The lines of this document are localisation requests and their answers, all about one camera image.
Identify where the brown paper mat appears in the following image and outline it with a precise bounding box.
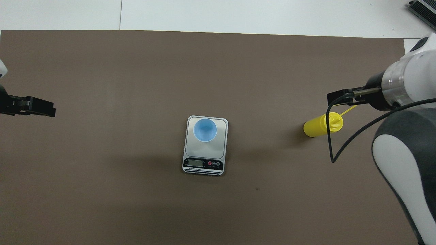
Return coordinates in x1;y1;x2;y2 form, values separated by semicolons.
0;30;421;245

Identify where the light blue plastic cup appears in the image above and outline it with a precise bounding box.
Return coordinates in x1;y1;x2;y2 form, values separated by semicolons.
193;118;218;142

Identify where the grey ribbed metal device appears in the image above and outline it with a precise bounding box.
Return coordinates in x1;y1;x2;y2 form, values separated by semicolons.
409;0;436;32

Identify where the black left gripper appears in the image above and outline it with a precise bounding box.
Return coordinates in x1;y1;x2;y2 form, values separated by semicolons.
0;84;56;118

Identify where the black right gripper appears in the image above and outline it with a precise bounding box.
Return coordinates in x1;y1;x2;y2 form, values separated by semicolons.
327;72;389;110

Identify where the silver digital kitchen scale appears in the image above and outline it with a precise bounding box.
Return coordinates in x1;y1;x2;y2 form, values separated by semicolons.
182;116;229;176

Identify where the yellow squeeze bottle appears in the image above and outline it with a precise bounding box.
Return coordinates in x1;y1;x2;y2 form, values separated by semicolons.
303;105;357;138

